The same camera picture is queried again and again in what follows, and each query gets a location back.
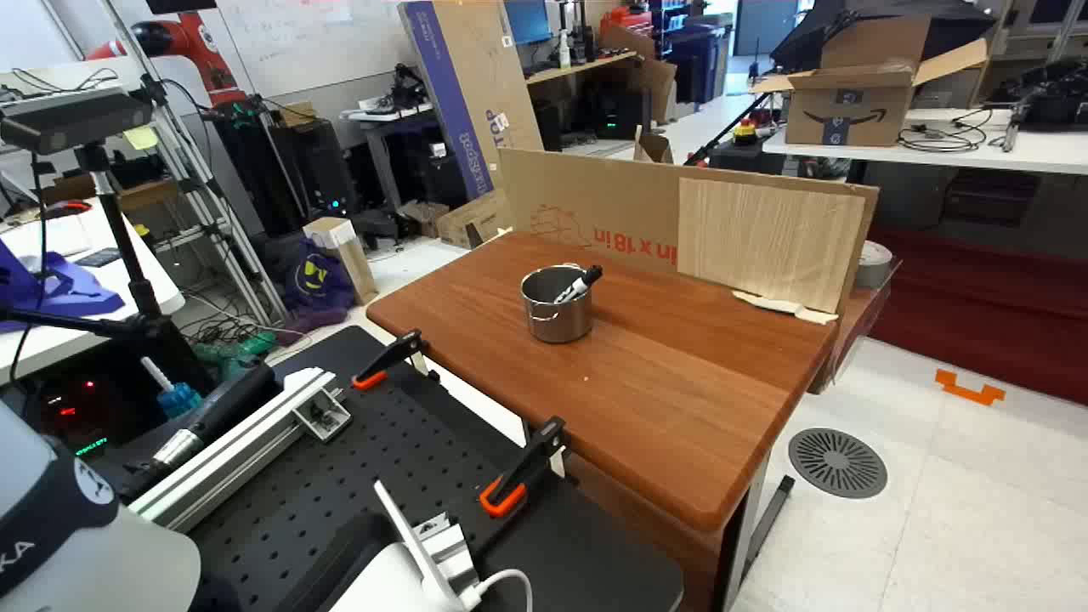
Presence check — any white background table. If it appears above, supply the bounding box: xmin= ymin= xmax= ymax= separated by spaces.
xmin=766 ymin=108 xmax=1088 ymax=178

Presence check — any aluminium extrusion rail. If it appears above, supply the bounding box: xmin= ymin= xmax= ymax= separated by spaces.
xmin=129 ymin=366 xmax=349 ymax=530

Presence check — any black orange clamp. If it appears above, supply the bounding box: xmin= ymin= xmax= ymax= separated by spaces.
xmin=349 ymin=329 xmax=427 ymax=391
xmin=475 ymin=417 xmax=565 ymax=521

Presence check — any orange floor marker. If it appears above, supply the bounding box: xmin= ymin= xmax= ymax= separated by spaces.
xmin=934 ymin=369 xmax=1006 ymax=408

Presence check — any grey metal cup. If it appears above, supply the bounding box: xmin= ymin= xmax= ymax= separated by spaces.
xmin=521 ymin=263 xmax=591 ymax=344

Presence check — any black camera tripod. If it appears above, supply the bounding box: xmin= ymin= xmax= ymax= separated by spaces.
xmin=0 ymin=88 xmax=167 ymax=381

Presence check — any black perforated breadboard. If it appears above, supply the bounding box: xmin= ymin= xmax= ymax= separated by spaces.
xmin=189 ymin=366 xmax=682 ymax=612

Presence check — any tall leaning cardboard box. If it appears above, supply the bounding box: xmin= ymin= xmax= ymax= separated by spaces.
xmin=402 ymin=0 xmax=543 ymax=198

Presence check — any black and white marker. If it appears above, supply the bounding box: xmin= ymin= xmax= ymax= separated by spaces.
xmin=549 ymin=266 xmax=603 ymax=307

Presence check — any blue handled tool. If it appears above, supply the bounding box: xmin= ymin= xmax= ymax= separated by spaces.
xmin=141 ymin=356 xmax=201 ymax=417

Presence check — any black orange clamp front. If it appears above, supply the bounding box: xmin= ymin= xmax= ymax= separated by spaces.
xmin=475 ymin=417 xmax=565 ymax=521

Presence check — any round floor drain grate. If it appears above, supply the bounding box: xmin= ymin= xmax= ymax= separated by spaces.
xmin=789 ymin=429 xmax=888 ymax=499

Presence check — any purple cloth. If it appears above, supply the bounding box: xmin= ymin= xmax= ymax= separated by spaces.
xmin=0 ymin=244 xmax=123 ymax=333

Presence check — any white cable with plug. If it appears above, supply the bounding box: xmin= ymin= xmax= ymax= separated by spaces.
xmin=453 ymin=564 xmax=538 ymax=612

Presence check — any black orange clamp rear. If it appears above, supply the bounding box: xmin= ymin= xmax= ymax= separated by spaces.
xmin=349 ymin=329 xmax=427 ymax=391

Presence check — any brown cardboard panel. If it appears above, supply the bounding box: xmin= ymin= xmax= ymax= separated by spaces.
xmin=501 ymin=151 xmax=877 ymax=322

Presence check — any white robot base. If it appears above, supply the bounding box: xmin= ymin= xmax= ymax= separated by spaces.
xmin=0 ymin=408 xmax=201 ymax=612

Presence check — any wooden desk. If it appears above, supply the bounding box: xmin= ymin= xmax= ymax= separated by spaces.
xmin=367 ymin=230 xmax=860 ymax=612

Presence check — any open Amazon cardboard box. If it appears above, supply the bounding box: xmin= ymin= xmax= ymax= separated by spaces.
xmin=753 ymin=17 xmax=988 ymax=146

